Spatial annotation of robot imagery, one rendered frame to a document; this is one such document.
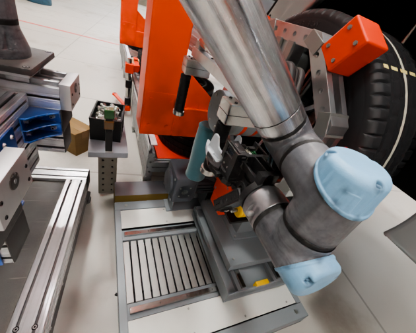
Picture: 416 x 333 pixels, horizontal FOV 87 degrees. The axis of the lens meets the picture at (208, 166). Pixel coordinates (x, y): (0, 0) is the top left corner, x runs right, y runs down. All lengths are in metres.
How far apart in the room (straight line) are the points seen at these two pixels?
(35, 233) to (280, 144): 1.01
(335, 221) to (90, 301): 1.06
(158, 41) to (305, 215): 0.86
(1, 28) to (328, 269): 0.94
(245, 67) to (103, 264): 1.13
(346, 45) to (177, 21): 0.63
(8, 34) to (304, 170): 0.86
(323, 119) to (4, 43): 0.88
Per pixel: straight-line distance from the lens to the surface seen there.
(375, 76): 0.65
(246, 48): 0.28
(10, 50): 0.92
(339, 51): 0.60
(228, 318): 1.15
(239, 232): 1.19
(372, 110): 0.63
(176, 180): 1.09
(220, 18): 0.27
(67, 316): 1.18
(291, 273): 0.33
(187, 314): 1.10
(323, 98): 0.59
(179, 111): 0.84
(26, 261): 1.08
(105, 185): 1.51
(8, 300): 1.02
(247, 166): 0.41
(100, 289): 1.20
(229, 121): 0.49
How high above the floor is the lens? 1.09
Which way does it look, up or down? 34 degrees down
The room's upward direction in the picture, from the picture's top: 19 degrees clockwise
